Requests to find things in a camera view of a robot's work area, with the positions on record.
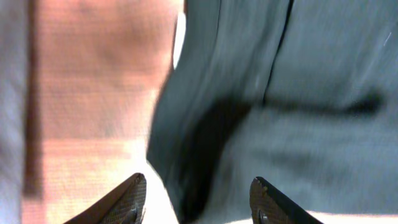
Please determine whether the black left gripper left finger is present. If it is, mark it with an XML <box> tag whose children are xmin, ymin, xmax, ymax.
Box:
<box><xmin>65</xmin><ymin>173</ymin><xmax>147</xmax><ymax>224</ymax></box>

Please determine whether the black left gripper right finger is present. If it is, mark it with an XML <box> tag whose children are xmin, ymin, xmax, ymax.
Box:
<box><xmin>249</xmin><ymin>177</ymin><xmax>323</xmax><ymax>224</ymax></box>

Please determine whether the black t-shirt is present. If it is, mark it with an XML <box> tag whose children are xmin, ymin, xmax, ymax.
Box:
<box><xmin>147</xmin><ymin>0</ymin><xmax>397</xmax><ymax>223</ymax></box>

